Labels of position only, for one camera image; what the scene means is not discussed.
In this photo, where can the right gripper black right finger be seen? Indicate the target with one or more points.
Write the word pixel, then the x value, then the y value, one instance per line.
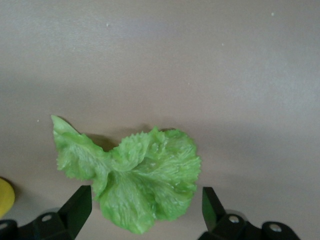
pixel 217 220

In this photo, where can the green lettuce leaf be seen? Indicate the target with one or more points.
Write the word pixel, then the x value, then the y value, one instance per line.
pixel 150 175

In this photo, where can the yellow mustard squeeze bottle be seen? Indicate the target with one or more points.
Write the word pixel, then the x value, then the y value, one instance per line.
pixel 6 197

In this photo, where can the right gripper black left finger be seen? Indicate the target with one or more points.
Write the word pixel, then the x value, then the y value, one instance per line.
pixel 72 215

